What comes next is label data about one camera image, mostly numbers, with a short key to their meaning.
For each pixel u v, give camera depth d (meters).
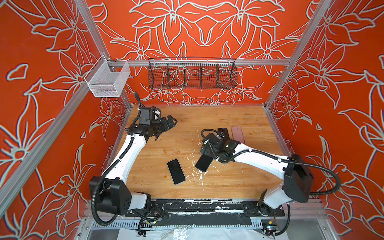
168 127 0.70
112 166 0.43
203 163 0.86
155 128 0.66
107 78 0.94
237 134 1.02
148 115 0.61
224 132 1.10
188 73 1.01
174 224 0.70
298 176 0.42
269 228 0.68
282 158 0.46
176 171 0.84
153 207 0.67
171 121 0.71
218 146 0.62
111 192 0.40
